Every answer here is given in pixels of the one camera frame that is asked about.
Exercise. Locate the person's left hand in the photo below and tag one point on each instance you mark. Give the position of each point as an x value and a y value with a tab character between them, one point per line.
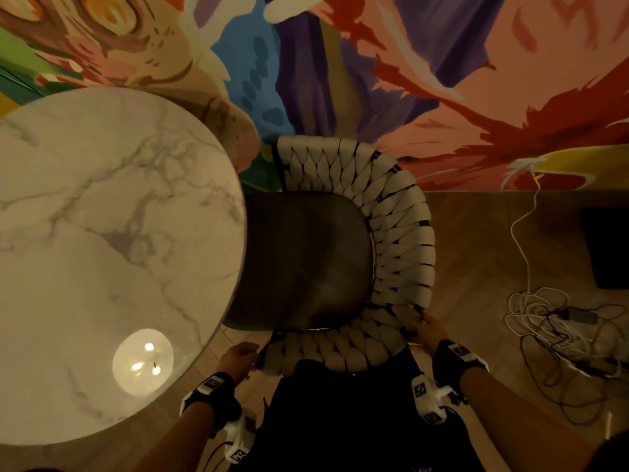
238	361

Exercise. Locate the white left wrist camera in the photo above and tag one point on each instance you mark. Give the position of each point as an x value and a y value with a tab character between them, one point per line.
242	435

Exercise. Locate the person's left forearm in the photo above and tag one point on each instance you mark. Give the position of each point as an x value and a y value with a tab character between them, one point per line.
182	442

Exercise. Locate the person's black clothing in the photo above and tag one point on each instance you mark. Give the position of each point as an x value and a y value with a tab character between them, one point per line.
354	422

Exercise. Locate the person's right forearm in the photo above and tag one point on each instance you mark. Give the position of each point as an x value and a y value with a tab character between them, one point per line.
521	427

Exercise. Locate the grey power adapter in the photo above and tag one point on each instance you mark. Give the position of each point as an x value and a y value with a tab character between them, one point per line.
582	316

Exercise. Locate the woven rope armchair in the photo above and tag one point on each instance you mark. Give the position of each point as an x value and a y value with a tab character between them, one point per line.
304	260

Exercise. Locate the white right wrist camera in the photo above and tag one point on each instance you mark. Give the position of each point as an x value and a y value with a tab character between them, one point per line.
428	398

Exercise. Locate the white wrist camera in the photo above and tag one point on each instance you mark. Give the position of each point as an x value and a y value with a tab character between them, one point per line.
428	398
242	435

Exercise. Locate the person's right hand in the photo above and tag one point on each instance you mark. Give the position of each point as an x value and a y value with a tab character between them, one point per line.
428	334

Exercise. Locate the black box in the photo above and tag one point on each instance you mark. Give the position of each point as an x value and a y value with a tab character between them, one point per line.
609	248

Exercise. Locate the round white marble table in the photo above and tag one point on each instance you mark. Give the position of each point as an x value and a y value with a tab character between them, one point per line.
98	231

